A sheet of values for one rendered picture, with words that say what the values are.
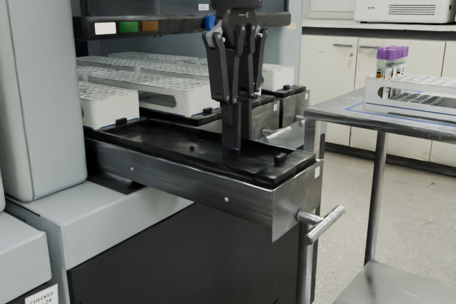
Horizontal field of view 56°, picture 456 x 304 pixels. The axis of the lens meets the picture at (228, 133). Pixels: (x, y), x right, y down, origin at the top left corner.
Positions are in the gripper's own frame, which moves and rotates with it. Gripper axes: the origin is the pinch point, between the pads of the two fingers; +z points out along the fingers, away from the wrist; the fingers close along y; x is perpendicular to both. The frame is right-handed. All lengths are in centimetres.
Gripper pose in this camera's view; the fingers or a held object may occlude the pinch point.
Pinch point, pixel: (237, 122)
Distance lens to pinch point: 65.4
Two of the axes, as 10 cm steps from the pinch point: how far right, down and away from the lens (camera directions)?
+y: -6.0, 2.3, -7.7
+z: 0.0, 9.6, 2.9
